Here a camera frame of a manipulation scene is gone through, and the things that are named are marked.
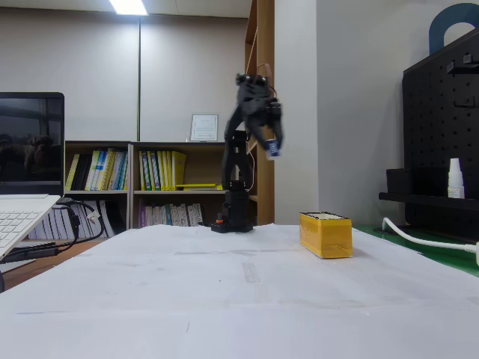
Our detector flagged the framed white certificate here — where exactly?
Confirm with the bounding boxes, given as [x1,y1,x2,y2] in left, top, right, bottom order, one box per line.
[189,113,220,143]

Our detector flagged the yellow rectangular box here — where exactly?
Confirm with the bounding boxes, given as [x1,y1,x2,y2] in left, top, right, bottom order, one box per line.
[298,211,353,260]

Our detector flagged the low wooden bookcase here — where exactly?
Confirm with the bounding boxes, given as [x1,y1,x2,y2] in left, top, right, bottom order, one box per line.
[64,141,132,239]
[129,141,259,229]

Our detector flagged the white power strip cable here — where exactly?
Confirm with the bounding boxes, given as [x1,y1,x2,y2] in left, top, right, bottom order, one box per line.
[381,217,479,252]

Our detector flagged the black pegboard shelf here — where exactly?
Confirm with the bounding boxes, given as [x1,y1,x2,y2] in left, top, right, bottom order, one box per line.
[378,191,479,211]

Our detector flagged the thick yellow binder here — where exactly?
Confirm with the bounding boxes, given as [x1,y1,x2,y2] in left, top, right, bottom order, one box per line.
[171,150,187,190]

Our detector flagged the black laptop cable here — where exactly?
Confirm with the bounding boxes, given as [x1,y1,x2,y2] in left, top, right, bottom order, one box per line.
[0,200,106,265]

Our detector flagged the black book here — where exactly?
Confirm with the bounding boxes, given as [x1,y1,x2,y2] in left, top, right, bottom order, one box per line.
[71,153,94,191]

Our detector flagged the white paper sheet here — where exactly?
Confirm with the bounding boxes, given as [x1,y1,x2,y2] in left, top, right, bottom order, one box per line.
[239,223,479,313]
[0,295,479,359]
[0,224,263,315]

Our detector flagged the small blue white box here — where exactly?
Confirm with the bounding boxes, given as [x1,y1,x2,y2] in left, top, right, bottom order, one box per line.
[264,138,282,162]

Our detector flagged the flat yellow folder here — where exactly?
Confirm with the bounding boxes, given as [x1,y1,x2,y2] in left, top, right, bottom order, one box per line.
[174,182,225,191]

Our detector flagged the black cup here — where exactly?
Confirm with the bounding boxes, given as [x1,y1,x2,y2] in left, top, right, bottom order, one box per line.
[385,168,412,194]

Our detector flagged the black pegboard stand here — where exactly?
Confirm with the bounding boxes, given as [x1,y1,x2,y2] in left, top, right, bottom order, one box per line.
[402,28,479,244]

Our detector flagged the white laptop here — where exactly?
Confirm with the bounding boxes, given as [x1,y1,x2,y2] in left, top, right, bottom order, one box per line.
[0,92,65,263]

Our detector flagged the ceiling light panel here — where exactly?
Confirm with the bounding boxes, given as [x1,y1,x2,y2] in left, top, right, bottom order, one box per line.
[108,0,149,16]

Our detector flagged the small white bottle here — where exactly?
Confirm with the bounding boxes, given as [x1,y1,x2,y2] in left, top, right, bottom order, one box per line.
[447,157,466,199]

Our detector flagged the blue round sign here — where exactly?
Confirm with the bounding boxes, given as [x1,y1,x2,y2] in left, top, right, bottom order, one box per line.
[428,2,476,55]

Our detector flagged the thin yellow book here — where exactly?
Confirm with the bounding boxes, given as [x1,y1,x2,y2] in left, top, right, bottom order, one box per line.
[64,153,81,191]

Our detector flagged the green white book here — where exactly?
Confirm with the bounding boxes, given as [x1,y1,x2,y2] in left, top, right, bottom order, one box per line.
[138,150,150,191]

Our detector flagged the tall wooden bookshelf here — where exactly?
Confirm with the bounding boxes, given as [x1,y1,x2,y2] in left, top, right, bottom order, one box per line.
[244,0,276,226]

